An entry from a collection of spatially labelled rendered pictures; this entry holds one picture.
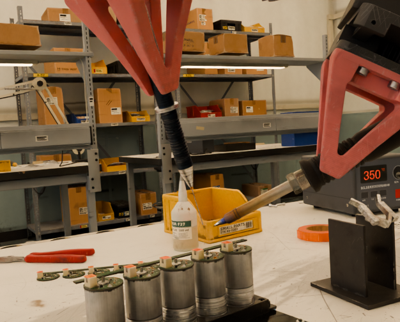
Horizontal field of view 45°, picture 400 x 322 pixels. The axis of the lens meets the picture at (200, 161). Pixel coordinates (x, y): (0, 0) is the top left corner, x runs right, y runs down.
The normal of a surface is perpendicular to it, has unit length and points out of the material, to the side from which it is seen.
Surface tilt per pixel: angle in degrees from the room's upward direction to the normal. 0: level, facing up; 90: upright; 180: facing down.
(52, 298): 0
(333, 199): 90
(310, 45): 90
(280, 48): 88
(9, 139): 90
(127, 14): 129
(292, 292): 0
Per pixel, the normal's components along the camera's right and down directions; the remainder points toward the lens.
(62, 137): 0.49, 0.03
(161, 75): 0.80, 0.16
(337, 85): -0.27, 0.39
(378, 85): -0.13, 0.07
